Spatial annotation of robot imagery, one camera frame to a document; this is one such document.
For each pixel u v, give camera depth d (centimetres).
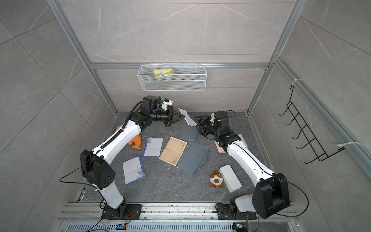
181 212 75
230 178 81
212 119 71
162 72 84
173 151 96
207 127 67
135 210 73
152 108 63
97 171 45
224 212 73
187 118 81
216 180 81
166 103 74
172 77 101
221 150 98
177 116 73
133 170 88
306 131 67
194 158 94
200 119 70
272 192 41
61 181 43
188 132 106
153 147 99
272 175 42
